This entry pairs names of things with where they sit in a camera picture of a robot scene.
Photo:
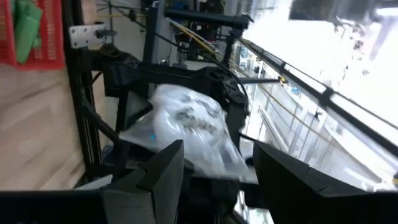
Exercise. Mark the clear bag of cotton balls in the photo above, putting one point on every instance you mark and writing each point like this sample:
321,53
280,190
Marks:
186,124

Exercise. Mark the red plastic basket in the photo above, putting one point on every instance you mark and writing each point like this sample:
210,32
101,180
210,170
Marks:
51,37

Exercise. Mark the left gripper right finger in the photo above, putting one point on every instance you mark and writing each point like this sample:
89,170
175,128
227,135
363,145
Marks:
295,193

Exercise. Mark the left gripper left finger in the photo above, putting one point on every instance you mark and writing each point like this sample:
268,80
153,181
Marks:
155,186

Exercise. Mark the green plastic bottle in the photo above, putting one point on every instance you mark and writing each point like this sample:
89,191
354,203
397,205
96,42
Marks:
37,43
26,34

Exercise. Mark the black aluminium rig frame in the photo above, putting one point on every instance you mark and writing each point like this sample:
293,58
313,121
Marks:
81,93

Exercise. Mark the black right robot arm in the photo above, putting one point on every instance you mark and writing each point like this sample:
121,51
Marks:
174,73

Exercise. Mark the silver metal bracket plate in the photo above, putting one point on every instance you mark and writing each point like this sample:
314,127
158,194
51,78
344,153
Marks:
84,35

